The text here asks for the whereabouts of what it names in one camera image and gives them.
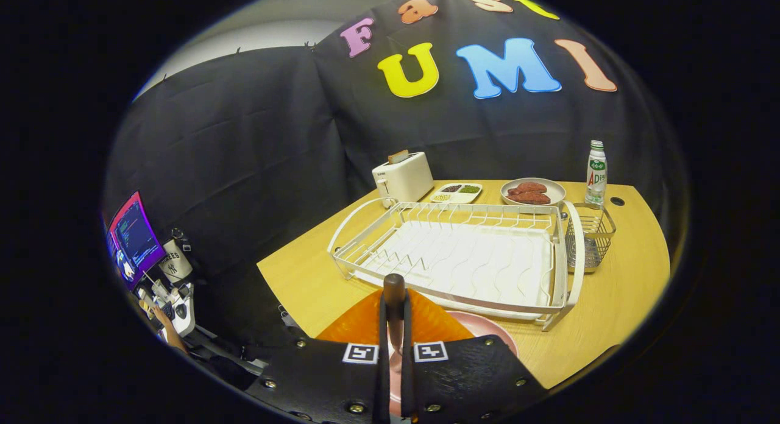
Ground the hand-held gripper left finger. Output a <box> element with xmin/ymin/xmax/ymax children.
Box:
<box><xmin>247</xmin><ymin>288</ymin><xmax>391</xmax><ymax>424</ymax></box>

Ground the black backdrop cloth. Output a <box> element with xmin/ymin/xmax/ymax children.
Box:
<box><xmin>104</xmin><ymin>0</ymin><xmax>689</xmax><ymax>352</ymax></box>

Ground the white divided dish with beans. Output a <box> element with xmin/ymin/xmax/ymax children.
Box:
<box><xmin>429</xmin><ymin>183</ymin><xmax>483</xmax><ymax>204</ymax></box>

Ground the pink plate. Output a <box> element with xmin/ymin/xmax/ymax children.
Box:
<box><xmin>389</xmin><ymin>310</ymin><xmax>519</xmax><ymax>415</ymax></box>

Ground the white drink bottle green cap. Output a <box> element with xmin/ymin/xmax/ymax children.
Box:
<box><xmin>585</xmin><ymin>140</ymin><xmax>608</xmax><ymax>207</ymax></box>

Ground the metal wire basket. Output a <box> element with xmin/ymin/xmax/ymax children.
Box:
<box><xmin>565</xmin><ymin>203</ymin><xmax>617</xmax><ymax>274</ymax></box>

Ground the white printed cup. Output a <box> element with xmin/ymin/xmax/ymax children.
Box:
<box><xmin>160</xmin><ymin>239</ymin><xmax>193</xmax><ymax>283</ymax></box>

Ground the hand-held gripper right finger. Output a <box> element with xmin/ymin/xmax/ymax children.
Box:
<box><xmin>400</xmin><ymin>288</ymin><xmax>549</xmax><ymax>424</ymax></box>

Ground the white drip tray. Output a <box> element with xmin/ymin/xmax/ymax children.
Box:
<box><xmin>353</xmin><ymin>220</ymin><xmax>558</xmax><ymax>321</ymax></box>

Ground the white wire dish rack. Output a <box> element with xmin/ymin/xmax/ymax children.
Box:
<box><xmin>327</xmin><ymin>197</ymin><xmax>587</xmax><ymax>332</ymax></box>

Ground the purple-framed computer screen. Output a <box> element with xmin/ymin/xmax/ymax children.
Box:
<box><xmin>105</xmin><ymin>191</ymin><xmax>167</xmax><ymax>292</ymax></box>

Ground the white toaster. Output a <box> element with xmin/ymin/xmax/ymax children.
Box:
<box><xmin>372</xmin><ymin>152</ymin><xmax>434</xmax><ymax>208</ymax></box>

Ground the beige round plate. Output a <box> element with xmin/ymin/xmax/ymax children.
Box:
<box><xmin>500</xmin><ymin>177</ymin><xmax>567</xmax><ymax>207</ymax></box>

